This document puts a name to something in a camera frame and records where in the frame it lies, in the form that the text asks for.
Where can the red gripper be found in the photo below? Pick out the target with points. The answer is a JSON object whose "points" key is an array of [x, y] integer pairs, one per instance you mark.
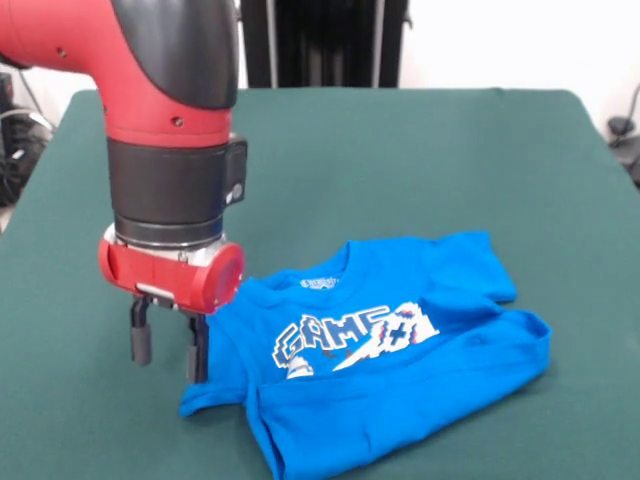
{"points": [[170, 277]]}

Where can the blue laundry item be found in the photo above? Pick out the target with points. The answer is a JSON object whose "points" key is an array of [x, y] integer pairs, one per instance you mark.
{"points": [[400, 400]]}

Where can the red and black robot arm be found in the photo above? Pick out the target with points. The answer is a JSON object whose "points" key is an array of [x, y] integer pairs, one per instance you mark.
{"points": [[160, 100]]}

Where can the dark green table cloth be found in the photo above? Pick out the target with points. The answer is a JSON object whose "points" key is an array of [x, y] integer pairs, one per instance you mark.
{"points": [[400, 175]]}

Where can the black floor device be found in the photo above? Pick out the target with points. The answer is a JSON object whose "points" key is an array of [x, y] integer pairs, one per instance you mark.
{"points": [[631, 165]]}

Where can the small black plug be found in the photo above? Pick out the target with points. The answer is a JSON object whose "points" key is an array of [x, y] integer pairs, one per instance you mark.
{"points": [[620, 125]]}

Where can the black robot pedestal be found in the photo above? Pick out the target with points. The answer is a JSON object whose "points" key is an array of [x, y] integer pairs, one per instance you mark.
{"points": [[325, 45]]}

